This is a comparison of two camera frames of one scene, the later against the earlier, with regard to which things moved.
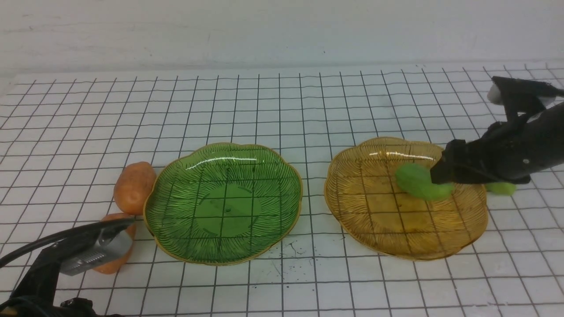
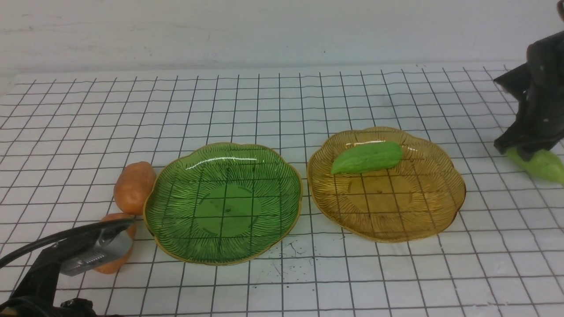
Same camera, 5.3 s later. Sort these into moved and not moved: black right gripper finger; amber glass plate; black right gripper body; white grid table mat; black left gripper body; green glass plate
Moved: amber glass plate; black right gripper body; black right gripper finger
Not moved: black left gripper body; white grid table mat; green glass plate
